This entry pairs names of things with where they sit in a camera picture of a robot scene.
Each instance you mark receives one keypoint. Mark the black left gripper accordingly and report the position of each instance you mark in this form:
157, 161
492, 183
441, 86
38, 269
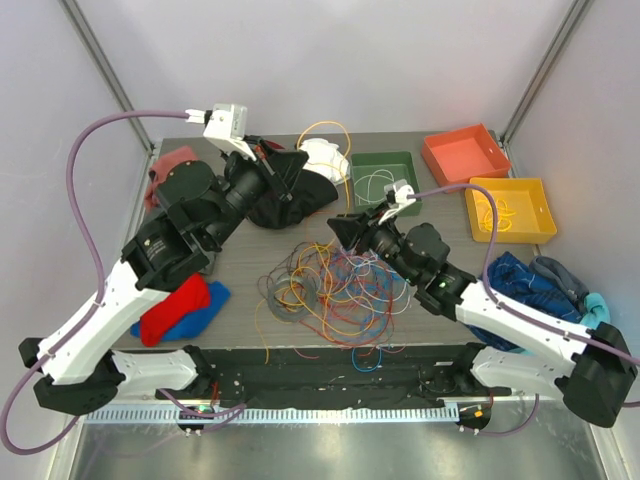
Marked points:
283, 166

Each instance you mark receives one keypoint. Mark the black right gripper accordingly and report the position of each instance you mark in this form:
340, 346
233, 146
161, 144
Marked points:
349, 228

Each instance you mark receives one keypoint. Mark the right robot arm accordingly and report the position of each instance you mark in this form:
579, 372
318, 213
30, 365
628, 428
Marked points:
589, 369

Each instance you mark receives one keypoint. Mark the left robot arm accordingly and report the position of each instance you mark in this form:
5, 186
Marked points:
198, 211

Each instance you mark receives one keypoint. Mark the black cloth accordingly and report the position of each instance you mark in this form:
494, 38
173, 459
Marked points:
311, 193

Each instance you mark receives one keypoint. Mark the white cloth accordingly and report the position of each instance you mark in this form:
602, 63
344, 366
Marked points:
325, 159

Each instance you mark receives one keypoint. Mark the green plastic bin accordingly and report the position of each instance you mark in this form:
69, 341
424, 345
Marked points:
371, 172

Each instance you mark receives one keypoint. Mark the pink cloth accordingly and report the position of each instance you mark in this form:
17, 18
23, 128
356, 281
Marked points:
159, 172

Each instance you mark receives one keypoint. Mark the orange plastic bin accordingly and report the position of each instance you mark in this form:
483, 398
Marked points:
456, 156

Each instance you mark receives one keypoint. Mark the grey cloth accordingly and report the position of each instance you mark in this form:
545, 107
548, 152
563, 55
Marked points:
209, 268

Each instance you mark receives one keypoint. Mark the bright red cloth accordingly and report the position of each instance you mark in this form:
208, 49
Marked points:
183, 314

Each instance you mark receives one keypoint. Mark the blue plaid shirt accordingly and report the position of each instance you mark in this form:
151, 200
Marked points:
512, 278

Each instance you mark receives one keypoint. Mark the yellow plastic bin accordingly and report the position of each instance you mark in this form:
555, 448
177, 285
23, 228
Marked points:
524, 216

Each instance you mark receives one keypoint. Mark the royal blue cloth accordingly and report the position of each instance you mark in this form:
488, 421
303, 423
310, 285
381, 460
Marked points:
219, 297

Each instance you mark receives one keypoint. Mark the grey-blue cloth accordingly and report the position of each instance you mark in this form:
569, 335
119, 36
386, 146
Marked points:
557, 274

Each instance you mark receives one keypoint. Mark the turquoise cloth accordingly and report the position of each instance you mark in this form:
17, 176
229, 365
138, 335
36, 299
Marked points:
596, 311

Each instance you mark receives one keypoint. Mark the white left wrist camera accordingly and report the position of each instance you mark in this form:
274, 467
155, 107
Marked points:
224, 127

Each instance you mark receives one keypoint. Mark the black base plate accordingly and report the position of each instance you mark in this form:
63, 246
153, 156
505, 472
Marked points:
328, 378

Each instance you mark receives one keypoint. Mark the white slotted cable duct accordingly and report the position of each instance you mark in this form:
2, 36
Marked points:
165, 413

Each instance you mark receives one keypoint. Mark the left aluminium frame post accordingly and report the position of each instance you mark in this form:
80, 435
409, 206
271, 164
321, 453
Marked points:
97, 55

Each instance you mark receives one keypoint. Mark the aluminium frame post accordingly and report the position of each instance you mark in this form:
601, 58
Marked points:
577, 12
97, 55

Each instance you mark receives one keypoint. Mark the right aluminium frame post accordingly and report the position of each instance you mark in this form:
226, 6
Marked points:
577, 12

